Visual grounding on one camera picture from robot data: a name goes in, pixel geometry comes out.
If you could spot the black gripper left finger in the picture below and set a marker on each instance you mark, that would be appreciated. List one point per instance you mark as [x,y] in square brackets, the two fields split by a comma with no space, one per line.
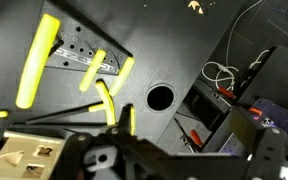
[125,119]

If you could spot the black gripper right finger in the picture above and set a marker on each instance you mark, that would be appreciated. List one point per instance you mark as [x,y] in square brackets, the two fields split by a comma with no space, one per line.
[249,132]

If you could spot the large yellow T-handle wrench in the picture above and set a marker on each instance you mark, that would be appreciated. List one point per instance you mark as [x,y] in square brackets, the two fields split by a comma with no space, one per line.
[36,59]

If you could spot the yellow wrench in stand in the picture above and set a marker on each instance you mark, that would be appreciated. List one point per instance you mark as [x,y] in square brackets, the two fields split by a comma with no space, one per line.
[122,76]
[92,70]

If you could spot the black wrench stand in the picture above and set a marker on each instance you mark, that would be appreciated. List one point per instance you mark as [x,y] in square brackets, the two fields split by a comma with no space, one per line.
[78,39]

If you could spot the wooden toy box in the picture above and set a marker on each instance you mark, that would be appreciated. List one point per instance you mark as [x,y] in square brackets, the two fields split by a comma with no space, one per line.
[28,156]

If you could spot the orange handled clamp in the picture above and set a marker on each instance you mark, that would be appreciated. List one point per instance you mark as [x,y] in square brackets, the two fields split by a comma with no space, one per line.
[230,95]

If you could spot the yellow T-handle wrench long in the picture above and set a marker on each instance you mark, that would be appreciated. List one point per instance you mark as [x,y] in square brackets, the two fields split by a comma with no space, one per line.
[106,104]

